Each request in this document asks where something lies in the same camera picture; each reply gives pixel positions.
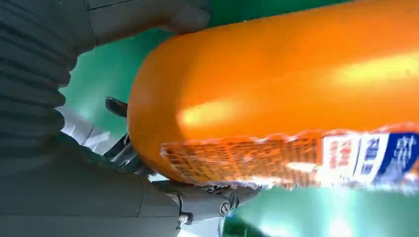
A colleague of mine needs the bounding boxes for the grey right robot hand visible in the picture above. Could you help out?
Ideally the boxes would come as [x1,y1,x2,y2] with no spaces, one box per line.
[0,0,262,237]

